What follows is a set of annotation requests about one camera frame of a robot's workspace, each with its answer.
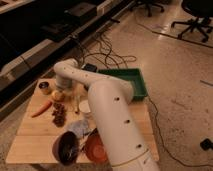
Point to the crumpled blue cloth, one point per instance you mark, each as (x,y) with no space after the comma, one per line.
(80,128)

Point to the wooden table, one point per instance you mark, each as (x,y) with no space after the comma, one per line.
(35,137)

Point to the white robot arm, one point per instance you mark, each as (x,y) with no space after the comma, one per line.
(108,99)

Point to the tin can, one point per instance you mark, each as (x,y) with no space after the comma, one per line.
(45,88)

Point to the red yellow apple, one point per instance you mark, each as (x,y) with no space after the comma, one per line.
(57,96)

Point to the dark purple bowl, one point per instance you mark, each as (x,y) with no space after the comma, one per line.
(66,147)

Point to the green tray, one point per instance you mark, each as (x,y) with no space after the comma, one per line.
(134,76)

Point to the black handled knife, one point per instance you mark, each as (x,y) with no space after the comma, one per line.
(87,135)

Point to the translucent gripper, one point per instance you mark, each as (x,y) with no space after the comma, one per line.
(65,90)

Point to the white cup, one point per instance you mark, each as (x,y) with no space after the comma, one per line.
(85,109)

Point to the black office chair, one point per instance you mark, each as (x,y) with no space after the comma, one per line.
(198,9)

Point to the yellow banana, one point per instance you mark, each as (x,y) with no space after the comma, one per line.
(77,97)

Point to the dark grape bunch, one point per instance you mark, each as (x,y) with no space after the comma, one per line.
(59,114)

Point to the red bowl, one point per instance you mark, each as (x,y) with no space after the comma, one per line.
(94,149)

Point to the black box on floor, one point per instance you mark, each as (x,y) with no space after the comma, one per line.
(206,144)

